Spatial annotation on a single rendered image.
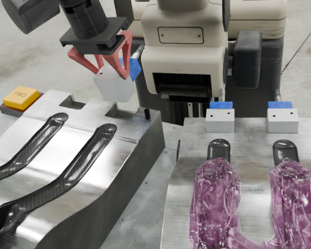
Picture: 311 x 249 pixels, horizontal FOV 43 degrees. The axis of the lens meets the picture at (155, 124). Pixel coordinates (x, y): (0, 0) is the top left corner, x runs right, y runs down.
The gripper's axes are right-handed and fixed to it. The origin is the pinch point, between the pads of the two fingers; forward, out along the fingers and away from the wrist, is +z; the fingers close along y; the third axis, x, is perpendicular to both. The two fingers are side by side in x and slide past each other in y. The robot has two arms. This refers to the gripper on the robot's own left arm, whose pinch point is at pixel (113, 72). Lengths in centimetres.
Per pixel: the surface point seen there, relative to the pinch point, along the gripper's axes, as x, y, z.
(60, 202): -24.2, 3.5, 3.7
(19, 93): 1.9, -33.0, 9.5
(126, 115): -0.2, -1.5, 10.4
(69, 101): -0.8, -14.2, 7.4
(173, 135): 3.1, 4.7, 18.6
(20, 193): -25.2, -2.8, 2.1
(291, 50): 170, -18, 122
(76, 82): 99, -133, 95
